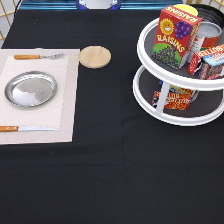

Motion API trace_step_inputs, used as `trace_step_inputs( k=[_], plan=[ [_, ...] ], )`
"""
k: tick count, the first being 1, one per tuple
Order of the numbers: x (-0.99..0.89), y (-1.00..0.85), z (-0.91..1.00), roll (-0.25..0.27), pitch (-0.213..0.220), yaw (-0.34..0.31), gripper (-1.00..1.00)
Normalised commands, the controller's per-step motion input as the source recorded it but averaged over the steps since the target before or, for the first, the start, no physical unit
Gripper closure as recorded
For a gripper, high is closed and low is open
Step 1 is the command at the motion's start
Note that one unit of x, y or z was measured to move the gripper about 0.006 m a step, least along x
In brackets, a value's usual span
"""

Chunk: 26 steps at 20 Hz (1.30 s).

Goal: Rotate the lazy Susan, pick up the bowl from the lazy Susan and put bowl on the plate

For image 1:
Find white two-tier lazy Susan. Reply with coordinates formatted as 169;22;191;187
133;18;224;126

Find black ribbed bowl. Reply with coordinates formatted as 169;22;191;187
192;4;224;29

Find round wooden coaster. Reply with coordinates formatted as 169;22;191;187
79;46;111;69

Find wooden handled knife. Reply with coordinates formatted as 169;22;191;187
0;126;57;132

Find red raisins box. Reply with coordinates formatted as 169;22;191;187
152;5;202;69

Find red butter box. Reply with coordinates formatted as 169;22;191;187
188;44;224;80

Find silver metal plate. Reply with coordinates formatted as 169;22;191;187
4;71;57;108

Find yellow green cylindrical canister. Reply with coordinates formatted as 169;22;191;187
175;4;198;16

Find beige woven placemat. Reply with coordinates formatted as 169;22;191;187
0;49;79;145

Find black table cloth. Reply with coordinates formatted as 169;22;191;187
0;10;224;224

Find orange red box lower tier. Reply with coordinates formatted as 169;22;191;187
152;91;191;110

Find red and white soup can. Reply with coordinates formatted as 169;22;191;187
186;21;223;64

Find wooden handled fork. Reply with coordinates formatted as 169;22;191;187
14;53;64;60

